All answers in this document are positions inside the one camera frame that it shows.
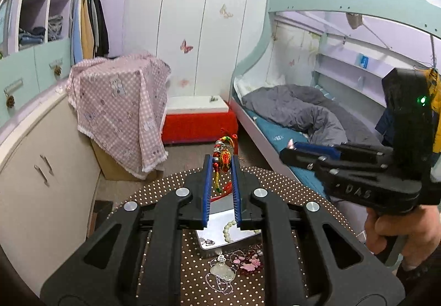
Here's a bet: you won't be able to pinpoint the hanging beige pouch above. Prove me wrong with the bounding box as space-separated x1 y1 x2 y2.
346 11 362 30

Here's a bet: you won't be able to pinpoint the pink checked cloth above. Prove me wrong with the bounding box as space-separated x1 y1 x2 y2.
66 54 172 180

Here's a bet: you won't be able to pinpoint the light blue hanging garment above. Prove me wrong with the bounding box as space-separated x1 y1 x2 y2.
71 0 84 64

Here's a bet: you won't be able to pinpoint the colourful knotted tassel charm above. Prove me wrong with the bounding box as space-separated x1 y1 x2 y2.
210 129 239 204

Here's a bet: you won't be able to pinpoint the teal drawer unit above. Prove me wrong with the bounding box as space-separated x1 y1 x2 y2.
0 37 75 128

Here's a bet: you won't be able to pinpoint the brown polka dot tablecloth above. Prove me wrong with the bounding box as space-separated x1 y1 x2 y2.
88 165 359 306

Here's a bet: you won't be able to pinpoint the white pillow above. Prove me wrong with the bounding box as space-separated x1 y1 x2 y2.
234 73 287 102

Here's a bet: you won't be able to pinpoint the folded blue jeans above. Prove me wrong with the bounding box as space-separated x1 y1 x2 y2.
18 26 46 49

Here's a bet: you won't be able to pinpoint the person's right hand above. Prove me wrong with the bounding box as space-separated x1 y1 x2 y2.
364 204 441 271

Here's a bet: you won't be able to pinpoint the folded grey clothes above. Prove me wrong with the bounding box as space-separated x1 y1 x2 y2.
47 15 64 42

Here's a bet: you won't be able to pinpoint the white wardrobe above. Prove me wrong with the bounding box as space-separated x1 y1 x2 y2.
122 0 287 104

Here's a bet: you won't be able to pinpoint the grey green hanging garment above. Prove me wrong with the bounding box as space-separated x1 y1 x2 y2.
86 0 101 56

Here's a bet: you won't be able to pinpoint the red storage bench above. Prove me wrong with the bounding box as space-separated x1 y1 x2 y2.
161 96 239 146

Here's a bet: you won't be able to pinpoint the pink flower jewelry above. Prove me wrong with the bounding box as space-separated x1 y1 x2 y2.
232 255 261 274

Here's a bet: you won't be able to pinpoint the teal bed sheet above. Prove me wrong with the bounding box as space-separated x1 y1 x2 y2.
252 109 332 201

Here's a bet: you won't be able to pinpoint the jade pendant necklace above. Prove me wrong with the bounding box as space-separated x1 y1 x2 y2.
205 262 237 294

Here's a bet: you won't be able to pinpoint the pale green bead bracelet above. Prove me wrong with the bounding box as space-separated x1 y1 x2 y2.
222 219 262 243

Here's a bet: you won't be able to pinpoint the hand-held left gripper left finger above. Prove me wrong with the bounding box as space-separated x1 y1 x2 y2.
39 155 213 306

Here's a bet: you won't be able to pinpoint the yellow hanging garment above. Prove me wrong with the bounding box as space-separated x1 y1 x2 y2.
80 0 96 61

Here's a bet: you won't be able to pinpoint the silver metal tin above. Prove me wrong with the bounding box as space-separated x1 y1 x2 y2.
195 208 263 250

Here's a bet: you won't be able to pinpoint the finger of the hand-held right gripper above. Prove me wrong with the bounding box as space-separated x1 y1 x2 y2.
279 148 332 176
294 141 394 166

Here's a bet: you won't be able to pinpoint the black hanging garment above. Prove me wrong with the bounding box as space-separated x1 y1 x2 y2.
94 0 110 57

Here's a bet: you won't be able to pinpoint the navy garment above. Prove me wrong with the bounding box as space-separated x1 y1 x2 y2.
375 107 397 147

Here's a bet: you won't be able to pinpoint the beige cabinet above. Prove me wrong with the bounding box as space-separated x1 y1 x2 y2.
0 95 104 294

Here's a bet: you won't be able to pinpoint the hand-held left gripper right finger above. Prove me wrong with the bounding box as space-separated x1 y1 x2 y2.
230 155 404 306

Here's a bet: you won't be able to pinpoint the grey duvet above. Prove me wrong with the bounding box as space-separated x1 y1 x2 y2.
241 84 384 149

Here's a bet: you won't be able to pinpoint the cardboard box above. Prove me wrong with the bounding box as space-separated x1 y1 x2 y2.
90 138 165 182

